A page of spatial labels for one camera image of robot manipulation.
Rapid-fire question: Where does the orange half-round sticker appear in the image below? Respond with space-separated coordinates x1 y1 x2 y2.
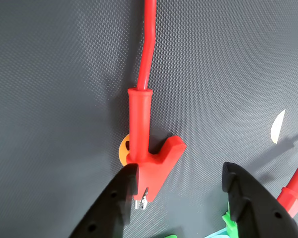
270 109 286 144
119 134 131 166

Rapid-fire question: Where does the dark grey work mat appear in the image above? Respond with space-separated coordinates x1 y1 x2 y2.
0 0 298 238

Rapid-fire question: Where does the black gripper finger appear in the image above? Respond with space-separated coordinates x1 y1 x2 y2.
68 163 141 238
222 162 298 238

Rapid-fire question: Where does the green battery holder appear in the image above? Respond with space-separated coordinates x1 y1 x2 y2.
222 202 239 238

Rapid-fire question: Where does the red alligator clip lead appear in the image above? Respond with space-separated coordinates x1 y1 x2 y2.
277 151 298 219
127 0 187 211

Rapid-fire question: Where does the blue masking tape strip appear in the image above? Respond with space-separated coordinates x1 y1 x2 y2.
203 228 229 238

